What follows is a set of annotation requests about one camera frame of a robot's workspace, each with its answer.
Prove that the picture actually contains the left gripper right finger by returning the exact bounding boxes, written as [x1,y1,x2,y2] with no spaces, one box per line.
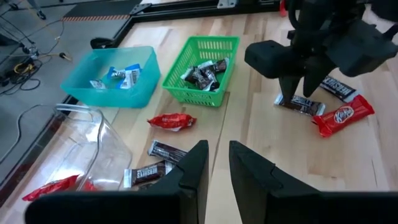
[229,140,398,224]

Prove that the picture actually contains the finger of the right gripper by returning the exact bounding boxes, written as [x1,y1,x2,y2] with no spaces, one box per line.
[303,60,336,97]
[278,76,301,103]

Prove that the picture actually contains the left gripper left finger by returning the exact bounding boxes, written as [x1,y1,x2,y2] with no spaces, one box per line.
[24,140,210,224]

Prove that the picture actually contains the dark brown chocolate bar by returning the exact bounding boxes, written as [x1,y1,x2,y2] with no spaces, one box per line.
[123,160,177,189]
[319,75,360,103]
[196,61,215,78]
[147,139,189,164]
[180,66,203,84]
[194,74,221,91]
[273,93,326,118]
[201,57,230,75]

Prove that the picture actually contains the red KitKat candy bar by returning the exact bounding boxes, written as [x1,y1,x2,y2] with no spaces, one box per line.
[146,113,198,132]
[21,174,80,202]
[312,94,376,138]

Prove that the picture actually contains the clear plastic bin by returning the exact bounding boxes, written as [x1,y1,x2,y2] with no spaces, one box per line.
[18,103,134,203]

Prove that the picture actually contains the green plastic basket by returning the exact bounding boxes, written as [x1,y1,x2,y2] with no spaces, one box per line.
[161,35,241,108]

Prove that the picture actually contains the teal plastic bin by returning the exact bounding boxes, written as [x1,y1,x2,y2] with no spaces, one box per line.
[60,45,162,109]

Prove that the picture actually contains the black mat with orange stripes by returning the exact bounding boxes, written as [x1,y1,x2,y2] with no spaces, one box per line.
[60,0,144,22]

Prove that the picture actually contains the black frame clamp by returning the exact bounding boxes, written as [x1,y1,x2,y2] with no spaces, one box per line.
[90,37,116,50]

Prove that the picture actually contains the black floor cables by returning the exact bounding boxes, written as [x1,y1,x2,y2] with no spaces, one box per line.
[0,15,74,97]

